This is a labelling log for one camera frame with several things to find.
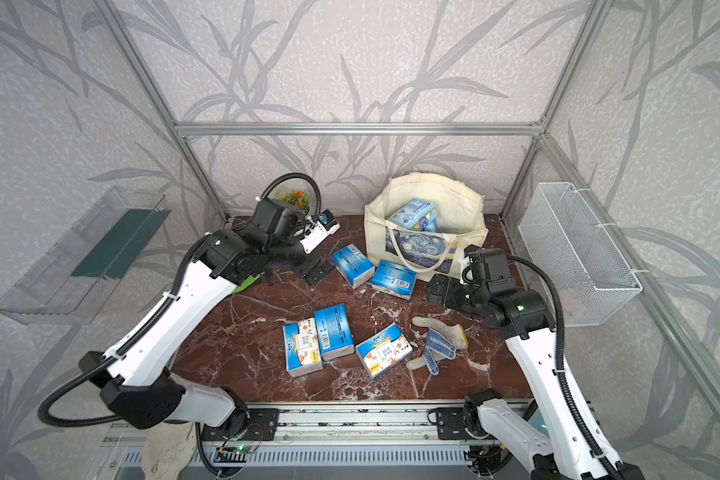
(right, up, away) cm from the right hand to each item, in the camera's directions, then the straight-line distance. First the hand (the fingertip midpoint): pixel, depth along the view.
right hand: (439, 289), depth 71 cm
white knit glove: (-64, -37, -1) cm, 75 cm away
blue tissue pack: (-9, -1, +23) cm, 25 cm away
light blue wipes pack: (-2, +20, +23) cm, 30 cm away
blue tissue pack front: (-35, -17, +9) cm, 41 cm away
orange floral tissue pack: (-13, -18, +8) cm, 24 cm away
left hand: (-28, +9, -1) cm, 29 cm away
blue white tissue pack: (+3, +17, +26) cm, 31 cm away
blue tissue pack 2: (-27, -14, +12) cm, 33 cm away
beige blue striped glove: (+4, -18, +16) cm, 24 cm away
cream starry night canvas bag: (+12, +18, +25) cm, 34 cm away
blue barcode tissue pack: (-23, +4, +25) cm, 34 cm away
